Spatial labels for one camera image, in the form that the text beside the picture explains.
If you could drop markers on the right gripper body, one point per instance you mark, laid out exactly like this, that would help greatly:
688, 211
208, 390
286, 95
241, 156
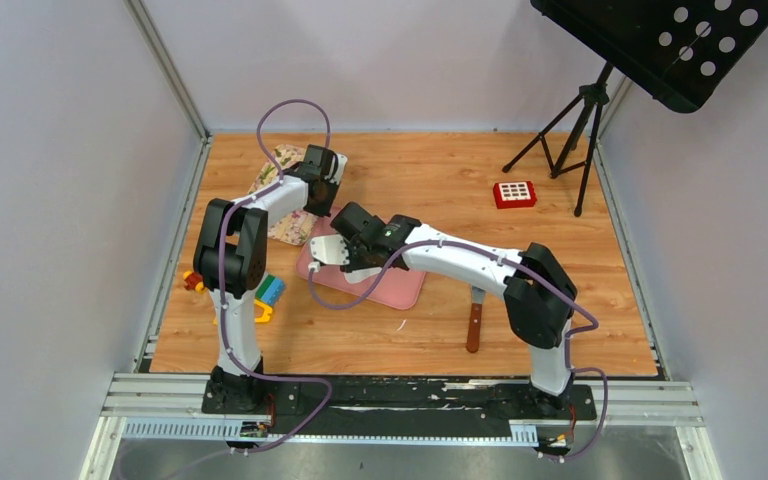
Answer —
358, 258

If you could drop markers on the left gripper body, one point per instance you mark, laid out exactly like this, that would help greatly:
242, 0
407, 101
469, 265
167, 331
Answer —
325, 207

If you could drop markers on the pink plastic tray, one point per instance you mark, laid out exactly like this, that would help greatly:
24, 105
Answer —
399, 289

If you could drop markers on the white dough ball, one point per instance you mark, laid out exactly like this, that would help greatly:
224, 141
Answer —
361, 275

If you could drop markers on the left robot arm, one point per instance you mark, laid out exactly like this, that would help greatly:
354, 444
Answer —
231, 258

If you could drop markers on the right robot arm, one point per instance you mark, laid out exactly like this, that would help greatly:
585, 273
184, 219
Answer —
537, 292

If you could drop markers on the floral cutting mat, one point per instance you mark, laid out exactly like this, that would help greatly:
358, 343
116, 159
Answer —
296, 227

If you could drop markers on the blue green toy brick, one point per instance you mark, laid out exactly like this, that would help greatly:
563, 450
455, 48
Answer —
270, 290

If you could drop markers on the yellow triangular toy block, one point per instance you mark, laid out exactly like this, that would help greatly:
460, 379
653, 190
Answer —
261, 312

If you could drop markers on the red yellow toy piece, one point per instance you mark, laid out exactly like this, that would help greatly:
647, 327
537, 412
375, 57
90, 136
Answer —
193, 282

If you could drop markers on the red grid box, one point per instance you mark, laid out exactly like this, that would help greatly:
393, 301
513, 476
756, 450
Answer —
516, 194

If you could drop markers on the black music stand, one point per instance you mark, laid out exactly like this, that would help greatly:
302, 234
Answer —
677, 51

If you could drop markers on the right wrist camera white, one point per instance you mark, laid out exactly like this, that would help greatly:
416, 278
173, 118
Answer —
329, 250

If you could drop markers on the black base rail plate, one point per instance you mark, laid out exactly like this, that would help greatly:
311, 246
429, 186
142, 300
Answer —
380, 406

